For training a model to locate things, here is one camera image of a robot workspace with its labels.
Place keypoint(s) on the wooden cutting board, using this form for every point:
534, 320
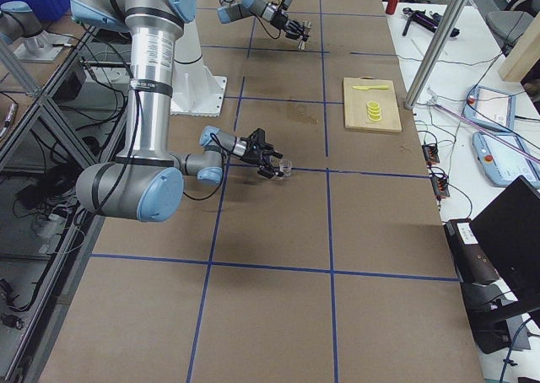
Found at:
355, 114

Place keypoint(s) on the teach pendant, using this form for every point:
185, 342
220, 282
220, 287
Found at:
490, 109
504, 157

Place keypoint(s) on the lemon slice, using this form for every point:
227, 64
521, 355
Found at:
374, 111

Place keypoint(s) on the black tripod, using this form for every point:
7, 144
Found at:
429, 21

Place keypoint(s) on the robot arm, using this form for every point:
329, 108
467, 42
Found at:
145, 182
263, 10

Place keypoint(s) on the teach pendant near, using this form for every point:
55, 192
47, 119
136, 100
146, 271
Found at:
504, 157

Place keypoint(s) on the yellow plastic knife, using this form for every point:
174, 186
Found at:
371, 87

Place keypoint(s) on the wooden plank stand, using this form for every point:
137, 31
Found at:
522, 57

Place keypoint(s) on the black monitor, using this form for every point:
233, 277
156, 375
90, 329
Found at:
508, 232

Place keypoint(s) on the steel jigger measuring cup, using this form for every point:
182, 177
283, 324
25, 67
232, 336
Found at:
301, 45

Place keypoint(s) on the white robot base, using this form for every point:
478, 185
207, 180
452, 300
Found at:
196, 91

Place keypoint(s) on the clear glass cup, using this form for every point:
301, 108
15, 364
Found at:
286, 167

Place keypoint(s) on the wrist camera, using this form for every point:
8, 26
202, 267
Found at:
258, 137
284, 4

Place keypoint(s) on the black box device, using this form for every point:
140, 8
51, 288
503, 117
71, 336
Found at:
470, 260

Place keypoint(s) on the grey office chair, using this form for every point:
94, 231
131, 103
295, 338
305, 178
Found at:
508, 25

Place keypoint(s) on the aluminium frame post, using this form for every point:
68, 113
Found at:
451, 15

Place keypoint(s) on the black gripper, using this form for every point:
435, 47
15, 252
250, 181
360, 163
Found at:
251, 154
280, 20

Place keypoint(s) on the reacher grabber stick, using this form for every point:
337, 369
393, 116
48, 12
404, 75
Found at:
434, 102

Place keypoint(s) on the teach pendant far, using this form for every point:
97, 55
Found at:
490, 109

